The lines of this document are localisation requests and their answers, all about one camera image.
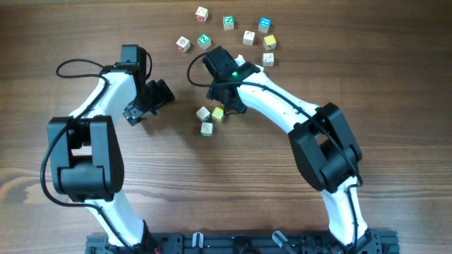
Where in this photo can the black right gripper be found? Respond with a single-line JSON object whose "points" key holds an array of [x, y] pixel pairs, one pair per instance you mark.
{"points": [[214, 93]]}

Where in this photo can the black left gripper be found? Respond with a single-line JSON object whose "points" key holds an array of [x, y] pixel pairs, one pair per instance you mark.
{"points": [[162, 95]]}

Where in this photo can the yellow top block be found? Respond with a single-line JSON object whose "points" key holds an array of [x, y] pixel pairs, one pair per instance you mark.
{"points": [[218, 114]]}

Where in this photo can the yellow block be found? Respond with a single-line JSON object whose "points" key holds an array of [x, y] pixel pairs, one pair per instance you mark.
{"points": [[218, 114], [269, 42]]}

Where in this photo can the green V block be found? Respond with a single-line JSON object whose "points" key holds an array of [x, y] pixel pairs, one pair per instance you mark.
{"points": [[203, 114]]}

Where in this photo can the green-edged wooden block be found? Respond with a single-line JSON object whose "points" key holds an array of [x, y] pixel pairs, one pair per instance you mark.
{"points": [[207, 129]]}

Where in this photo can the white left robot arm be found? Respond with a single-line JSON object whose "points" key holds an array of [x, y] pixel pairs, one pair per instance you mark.
{"points": [[83, 165]]}

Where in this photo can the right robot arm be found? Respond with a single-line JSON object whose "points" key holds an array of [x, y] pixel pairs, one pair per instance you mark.
{"points": [[325, 150]]}

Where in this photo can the green Z block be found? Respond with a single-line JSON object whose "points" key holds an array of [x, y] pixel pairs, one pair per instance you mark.
{"points": [[204, 41]]}

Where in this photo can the white block number two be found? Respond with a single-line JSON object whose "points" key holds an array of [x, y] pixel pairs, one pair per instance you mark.
{"points": [[248, 38]]}

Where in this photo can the white block red side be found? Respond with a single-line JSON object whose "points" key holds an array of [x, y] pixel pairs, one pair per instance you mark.
{"points": [[183, 44]]}

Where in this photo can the green N block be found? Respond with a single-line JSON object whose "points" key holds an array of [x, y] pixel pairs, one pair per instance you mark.
{"points": [[228, 22]]}

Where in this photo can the white O block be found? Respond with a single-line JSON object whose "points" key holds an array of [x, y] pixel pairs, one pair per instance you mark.
{"points": [[268, 59]]}

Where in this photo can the red-sided block far back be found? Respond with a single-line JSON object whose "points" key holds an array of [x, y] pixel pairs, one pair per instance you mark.
{"points": [[201, 14]]}

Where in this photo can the yellow block right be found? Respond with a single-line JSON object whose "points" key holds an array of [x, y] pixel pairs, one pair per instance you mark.
{"points": [[269, 42]]}

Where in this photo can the blue top block right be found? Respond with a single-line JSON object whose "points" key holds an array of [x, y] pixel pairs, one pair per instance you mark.
{"points": [[264, 24]]}

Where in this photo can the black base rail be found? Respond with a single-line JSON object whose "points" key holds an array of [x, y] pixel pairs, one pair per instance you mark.
{"points": [[373, 242]]}

